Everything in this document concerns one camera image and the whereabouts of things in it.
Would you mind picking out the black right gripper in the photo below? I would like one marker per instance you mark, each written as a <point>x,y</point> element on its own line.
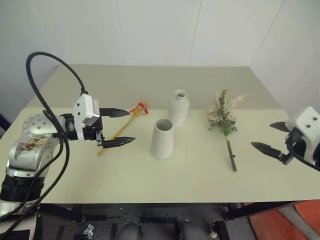
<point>298,147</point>

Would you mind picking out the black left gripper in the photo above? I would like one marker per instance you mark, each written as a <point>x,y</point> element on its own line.
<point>91,132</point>

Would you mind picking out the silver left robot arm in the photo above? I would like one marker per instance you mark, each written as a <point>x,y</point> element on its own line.
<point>32,147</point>

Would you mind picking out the white ceramic conical vase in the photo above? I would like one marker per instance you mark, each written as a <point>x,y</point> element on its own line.
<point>162,142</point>

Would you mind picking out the white ceramic bottle vase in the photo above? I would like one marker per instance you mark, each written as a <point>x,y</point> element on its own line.
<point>177,110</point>

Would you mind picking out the red berry yellow stem sprig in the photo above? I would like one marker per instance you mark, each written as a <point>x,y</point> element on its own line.
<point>125,127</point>

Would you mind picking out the dried green beige flower bouquet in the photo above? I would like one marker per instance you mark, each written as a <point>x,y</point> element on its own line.
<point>223,117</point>

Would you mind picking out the dark rounded shape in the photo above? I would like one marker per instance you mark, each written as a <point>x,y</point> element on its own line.
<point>130,231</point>

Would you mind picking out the silver caster wheel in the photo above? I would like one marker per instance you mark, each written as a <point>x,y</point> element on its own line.
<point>89,230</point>
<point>213,231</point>

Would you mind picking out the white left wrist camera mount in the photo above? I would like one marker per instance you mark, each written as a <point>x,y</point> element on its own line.
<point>85,105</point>

